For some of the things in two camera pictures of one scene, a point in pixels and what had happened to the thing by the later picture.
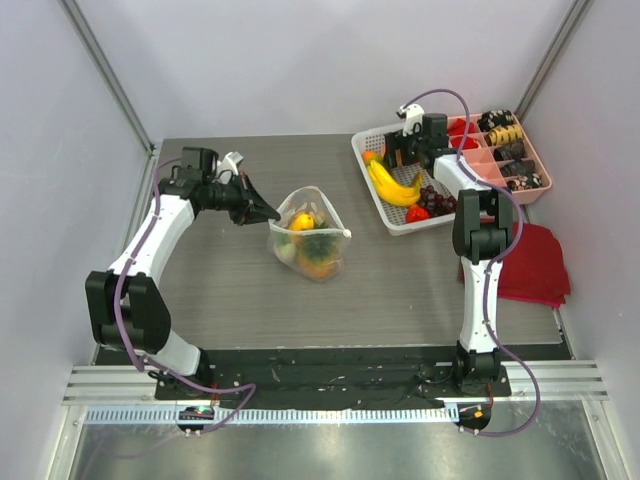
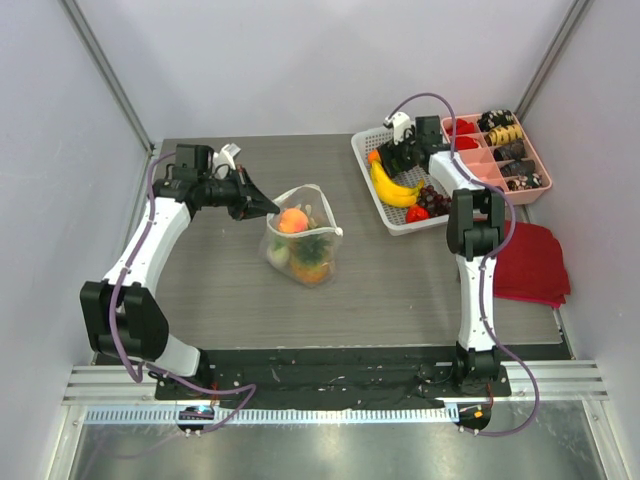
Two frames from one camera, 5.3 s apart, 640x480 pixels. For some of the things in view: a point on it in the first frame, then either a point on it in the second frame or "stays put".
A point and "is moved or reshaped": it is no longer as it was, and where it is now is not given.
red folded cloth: (536, 271) stays put
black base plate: (268, 374) stays put
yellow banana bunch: (392, 192) stays put
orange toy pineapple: (319, 253) is moved or reshaped
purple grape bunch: (437, 204) stays put
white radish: (288, 250) -> (278, 256)
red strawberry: (414, 214) stays put
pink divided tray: (502, 153) stays put
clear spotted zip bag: (309, 240) is moved or reshaped
